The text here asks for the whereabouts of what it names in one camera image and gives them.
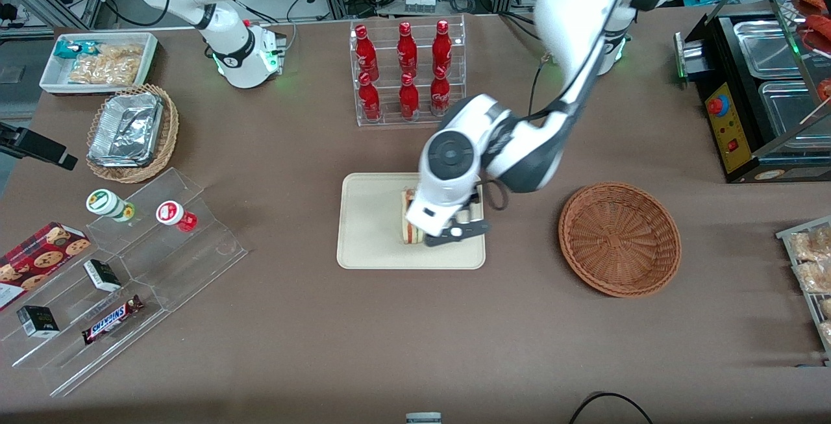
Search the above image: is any layered sandwich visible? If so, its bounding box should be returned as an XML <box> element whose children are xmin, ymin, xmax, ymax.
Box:
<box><xmin>401</xmin><ymin>189</ymin><xmax>426</xmax><ymax>245</ymax></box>

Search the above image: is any beige rectangular plastic tray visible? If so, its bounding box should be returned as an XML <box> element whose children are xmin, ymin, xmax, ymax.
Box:
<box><xmin>336</xmin><ymin>173</ymin><xmax>486</xmax><ymax>270</ymax></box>

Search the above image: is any round brown wicker basket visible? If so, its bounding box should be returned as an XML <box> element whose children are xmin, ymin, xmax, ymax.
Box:
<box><xmin>558</xmin><ymin>182</ymin><xmax>681</xmax><ymax>298</ymax></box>

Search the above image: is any light wicker basket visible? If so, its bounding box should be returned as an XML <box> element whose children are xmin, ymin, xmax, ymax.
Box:
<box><xmin>86</xmin><ymin>84</ymin><xmax>180</xmax><ymax>184</ymax></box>

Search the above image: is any white snack tray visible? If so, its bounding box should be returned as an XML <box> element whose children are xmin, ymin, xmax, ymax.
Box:
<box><xmin>39</xmin><ymin>32</ymin><xmax>159</xmax><ymax>95</ymax></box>

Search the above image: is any red cola bottle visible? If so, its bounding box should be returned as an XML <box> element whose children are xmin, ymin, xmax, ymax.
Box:
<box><xmin>399</xmin><ymin>72</ymin><xmax>420</xmax><ymax>119</ymax></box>
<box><xmin>358</xmin><ymin>72</ymin><xmax>382</xmax><ymax>121</ymax></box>
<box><xmin>432</xmin><ymin>19</ymin><xmax>453</xmax><ymax>77</ymax></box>
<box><xmin>354</xmin><ymin>25</ymin><xmax>379</xmax><ymax>81</ymax></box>
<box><xmin>397</xmin><ymin>21</ymin><xmax>418</xmax><ymax>77</ymax></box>
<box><xmin>430</xmin><ymin>67</ymin><xmax>451</xmax><ymax>117</ymax></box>

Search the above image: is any clear acrylic bottle rack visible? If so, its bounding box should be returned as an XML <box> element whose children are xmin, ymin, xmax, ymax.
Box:
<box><xmin>349</xmin><ymin>15</ymin><xmax>467</xmax><ymax>128</ymax></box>

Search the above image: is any red-lid yogurt cup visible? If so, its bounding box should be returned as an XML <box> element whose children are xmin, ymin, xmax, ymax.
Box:
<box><xmin>156</xmin><ymin>201</ymin><xmax>199</xmax><ymax>233</ymax></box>

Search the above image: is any clear acrylic stepped display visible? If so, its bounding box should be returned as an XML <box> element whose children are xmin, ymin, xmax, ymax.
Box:
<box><xmin>0</xmin><ymin>168</ymin><xmax>249</xmax><ymax>398</ymax></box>

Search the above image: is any black food warmer machine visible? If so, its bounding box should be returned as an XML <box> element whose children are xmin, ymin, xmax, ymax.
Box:
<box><xmin>674</xmin><ymin>0</ymin><xmax>831</xmax><ymax>184</ymax></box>

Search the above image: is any stack of foil containers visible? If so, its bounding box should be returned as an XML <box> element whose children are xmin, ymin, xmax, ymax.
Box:
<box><xmin>88</xmin><ymin>92</ymin><xmax>164</xmax><ymax>168</ymax></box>

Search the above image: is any green-lid yogurt cup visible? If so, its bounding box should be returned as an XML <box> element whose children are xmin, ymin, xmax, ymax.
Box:
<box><xmin>86</xmin><ymin>189</ymin><xmax>136</xmax><ymax>224</ymax></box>

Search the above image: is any small black box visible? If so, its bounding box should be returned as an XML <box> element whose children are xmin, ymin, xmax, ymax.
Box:
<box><xmin>83</xmin><ymin>259</ymin><xmax>123</xmax><ymax>293</ymax></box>
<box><xmin>16</xmin><ymin>305</ymin><xmax>61</xmax><ymax>338</ymax></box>

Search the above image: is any snickers chocolate bar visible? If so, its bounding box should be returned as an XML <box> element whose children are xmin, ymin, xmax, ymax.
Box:
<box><xmin>82</xmin><ymin>295</ymin><xmax>145</xmax><ymax>345</ymax></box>

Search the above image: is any clear bag of crackers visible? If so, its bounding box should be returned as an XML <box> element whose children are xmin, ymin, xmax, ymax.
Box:
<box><xmin>68</xmin><ymin>44</ymin><xmax>145</xmax><ymax>86</ymax></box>

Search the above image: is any steel food pan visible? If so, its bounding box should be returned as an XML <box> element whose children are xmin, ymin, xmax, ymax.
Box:
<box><xmin>734</xmin><ymin>20</ymin><xmax>804</xmax><ymax>80</ymax></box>
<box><xmin>758</xmin><ymin>80</ymin><xmax>831</xmax><ymax>152</ymax></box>

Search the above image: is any wrapped pastry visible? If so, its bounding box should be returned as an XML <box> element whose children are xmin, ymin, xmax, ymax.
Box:
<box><xmin>789</xmin><ymin>227</ymin><xmax>831</xmax><ymax>262</ymax></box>
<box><xmin>795</xmin><ymin>260</ymin><xmax>831</xmax><ymax>293</ymax></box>

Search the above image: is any teal snack packet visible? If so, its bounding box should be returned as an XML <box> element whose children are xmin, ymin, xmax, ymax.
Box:
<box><xmin>54</xmin><ymin>40</ymin><xmax>99</xmax><ymax>60</ymax></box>

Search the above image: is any red cookie box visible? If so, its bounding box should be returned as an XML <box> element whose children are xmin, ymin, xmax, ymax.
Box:
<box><xmin>0</xmin><ymin>221</ymin><xmax>92</xmax><ymax>312</ymax></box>

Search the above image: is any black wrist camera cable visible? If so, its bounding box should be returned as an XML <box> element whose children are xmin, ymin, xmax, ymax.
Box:
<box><xmin>482</xmin><ymin>179</ymin><xmax>511</xmax><ymax>212</ymax></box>

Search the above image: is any black floor cable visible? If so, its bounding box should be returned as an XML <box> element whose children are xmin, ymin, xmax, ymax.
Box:
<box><xmin>569</xmin><ymin>392</ymin><xmax>654</xmax><ymax>424</ymax></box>

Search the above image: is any wire pastry rack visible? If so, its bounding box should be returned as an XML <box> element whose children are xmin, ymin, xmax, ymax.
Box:
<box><xmin>776</xmin><ymin>216</ymin><xmax>831</xmax><ymax>358</ymax></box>

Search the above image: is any black clamp mount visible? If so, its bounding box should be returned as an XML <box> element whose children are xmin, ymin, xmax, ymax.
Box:
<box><xmin>0</xmin><ymin>121</ymin><xmax>79</xmax><ymax>171</ymax></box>

